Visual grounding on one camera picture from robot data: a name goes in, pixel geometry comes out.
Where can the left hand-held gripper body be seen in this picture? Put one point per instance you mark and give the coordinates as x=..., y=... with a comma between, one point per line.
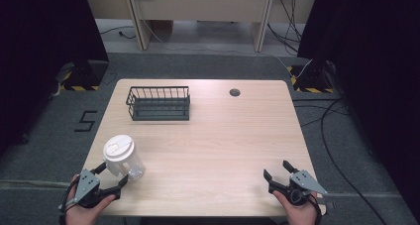
x=86, y=184

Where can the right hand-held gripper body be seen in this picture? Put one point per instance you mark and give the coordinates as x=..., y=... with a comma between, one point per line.
x=301, y=183

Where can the white cup with lid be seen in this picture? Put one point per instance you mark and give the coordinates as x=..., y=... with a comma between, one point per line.
x=119, y=149

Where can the person's left hand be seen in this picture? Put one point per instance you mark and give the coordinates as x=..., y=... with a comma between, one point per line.
x=86, y=214

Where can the person's right hand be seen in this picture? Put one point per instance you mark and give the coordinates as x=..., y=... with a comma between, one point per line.
x=298, y=214

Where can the black stand base striped tape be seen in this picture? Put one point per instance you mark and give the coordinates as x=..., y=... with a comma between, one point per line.
x=313, y=78
x=86, y=74

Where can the black curtain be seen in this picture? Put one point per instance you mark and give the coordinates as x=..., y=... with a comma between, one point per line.
x=39, y=53
x=379, y=69

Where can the beige wooden desk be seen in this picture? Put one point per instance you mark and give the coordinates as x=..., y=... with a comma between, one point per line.
x=201, y=5

